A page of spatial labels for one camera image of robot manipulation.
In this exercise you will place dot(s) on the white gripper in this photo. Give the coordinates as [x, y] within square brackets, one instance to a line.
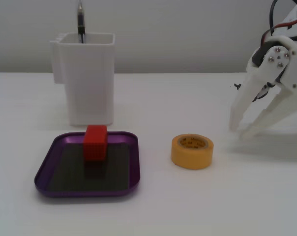
[277, 58]

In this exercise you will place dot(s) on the yellow tape roll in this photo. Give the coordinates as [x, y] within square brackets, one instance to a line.
[187, 159]

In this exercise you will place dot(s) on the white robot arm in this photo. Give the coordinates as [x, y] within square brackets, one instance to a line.
[296, 14]

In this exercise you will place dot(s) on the white plastic box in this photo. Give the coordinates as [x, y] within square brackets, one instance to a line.
[89, 86]

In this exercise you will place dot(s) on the red block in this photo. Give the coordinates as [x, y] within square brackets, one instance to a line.
[95, 145]

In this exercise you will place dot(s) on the black ballpoint pen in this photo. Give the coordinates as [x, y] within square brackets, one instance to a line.
[81, 24]

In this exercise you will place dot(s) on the purple metal tray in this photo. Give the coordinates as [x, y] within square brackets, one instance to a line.
[65, 172]

